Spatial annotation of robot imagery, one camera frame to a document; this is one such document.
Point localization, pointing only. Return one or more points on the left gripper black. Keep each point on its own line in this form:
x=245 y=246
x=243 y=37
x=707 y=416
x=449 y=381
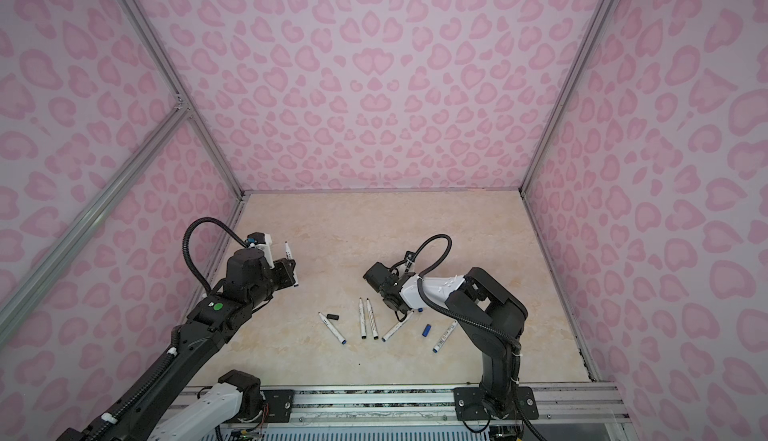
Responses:
x=287 y=275

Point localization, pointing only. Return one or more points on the white marker pen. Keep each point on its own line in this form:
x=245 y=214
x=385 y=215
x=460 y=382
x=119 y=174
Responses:
x=292 y=264

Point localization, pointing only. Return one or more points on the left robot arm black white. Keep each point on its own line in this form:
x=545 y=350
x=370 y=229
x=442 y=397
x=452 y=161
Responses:
x=209 y=326

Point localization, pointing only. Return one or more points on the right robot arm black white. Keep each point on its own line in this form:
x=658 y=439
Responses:
x=491 y=317

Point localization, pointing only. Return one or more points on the white marker centre right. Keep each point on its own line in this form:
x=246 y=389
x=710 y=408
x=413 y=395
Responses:
x=371 y=319

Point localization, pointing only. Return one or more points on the white marker centre left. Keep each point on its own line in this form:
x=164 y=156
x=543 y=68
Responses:
x=362 y=319

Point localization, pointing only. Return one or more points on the white marker blue tip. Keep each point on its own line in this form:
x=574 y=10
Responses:
x=392 y=331

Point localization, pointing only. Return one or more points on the white marker blue end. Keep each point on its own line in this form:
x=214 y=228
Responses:
x=333 y=330

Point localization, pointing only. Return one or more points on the white marker far right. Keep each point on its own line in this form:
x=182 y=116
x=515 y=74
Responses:
x=444 y=337

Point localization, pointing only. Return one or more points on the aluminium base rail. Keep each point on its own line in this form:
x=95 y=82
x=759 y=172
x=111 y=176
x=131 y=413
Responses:
x=559 y=411

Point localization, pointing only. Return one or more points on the aluminium frame strut diagonal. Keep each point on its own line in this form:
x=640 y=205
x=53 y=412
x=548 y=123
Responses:
x=40 y=280

